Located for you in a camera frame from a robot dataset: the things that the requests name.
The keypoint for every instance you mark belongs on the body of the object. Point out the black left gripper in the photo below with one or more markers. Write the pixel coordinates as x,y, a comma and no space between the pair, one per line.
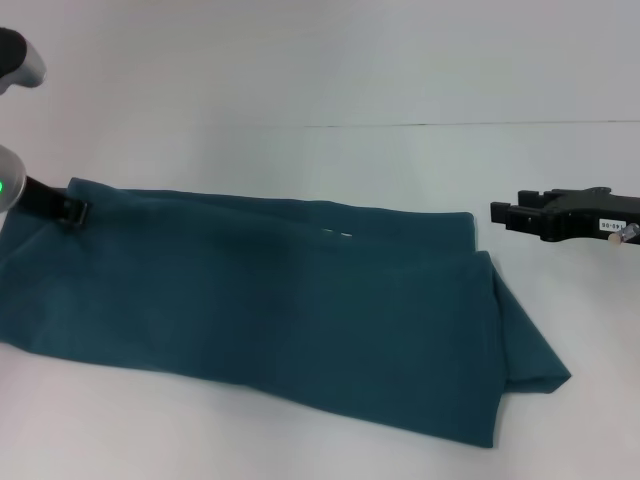
45,200

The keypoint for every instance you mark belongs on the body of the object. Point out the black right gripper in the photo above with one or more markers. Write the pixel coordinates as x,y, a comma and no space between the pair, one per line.
585,215

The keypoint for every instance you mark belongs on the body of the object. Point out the blue shirt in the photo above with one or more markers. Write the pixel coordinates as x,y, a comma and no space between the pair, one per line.
275,300

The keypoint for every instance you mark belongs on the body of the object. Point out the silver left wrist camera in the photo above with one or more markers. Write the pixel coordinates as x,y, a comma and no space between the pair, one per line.
20,60

